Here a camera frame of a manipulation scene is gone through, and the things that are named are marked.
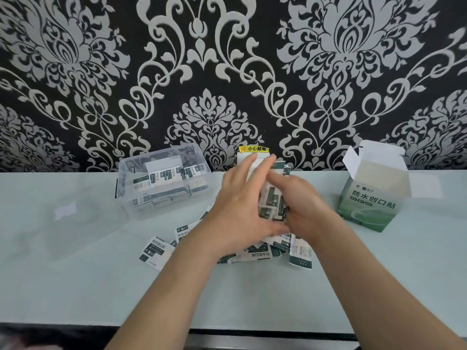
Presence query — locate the person's left hand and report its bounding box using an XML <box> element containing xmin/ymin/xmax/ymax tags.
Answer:
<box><xmin>188</xmin><ymin>153</ymin><xmax>291</xmax><ymax>262</ymax></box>

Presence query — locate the person's right hand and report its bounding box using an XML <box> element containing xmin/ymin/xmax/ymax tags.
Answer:
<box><xmin>268</xmin><ymin>172</ymin><xmax>345</xmax><ymax>248</ymax></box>

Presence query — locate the small white green packet bundle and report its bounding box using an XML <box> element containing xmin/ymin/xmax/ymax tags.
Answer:
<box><xmin>248</xmin><ymin>160</ymin><xmax>291</xmax><ymax>223</ymax></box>

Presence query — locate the pile of white green packets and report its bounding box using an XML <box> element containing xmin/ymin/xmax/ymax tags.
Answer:
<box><xmin>138</xmin><ymin>200</ymin><xmax>314</xmax><ymax>271</ymax></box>

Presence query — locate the green white cardboard carton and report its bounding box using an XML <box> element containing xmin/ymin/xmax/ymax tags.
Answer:
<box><xmin>335</xmin><ymin>139</ymin><xmax>444</xmax><ymax>233</ymax></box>

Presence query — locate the clear plastic box lid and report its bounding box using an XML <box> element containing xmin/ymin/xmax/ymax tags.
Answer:
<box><xmin>7</xmin><ymin>189</ymin><xmax>130</xmax><ymax>266</ymax></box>

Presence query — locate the person's right forearm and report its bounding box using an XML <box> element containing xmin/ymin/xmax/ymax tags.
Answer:
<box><xmin>313</xmin><ymin>226</ymin><xmax>467</xmax><ymax>350</ymax></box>

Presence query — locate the person's left forearm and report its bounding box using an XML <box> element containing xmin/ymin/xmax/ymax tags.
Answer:
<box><xmin>106</xmin><ymin>240</ymin><xmax>219</xmax><ymax>350</ymax></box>

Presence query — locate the white wall socket yellow label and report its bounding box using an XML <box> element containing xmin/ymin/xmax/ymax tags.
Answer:
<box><xmin>236</xmin><ymin>144</ymin><xmax>270</xmax><ymax>172</ymax></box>

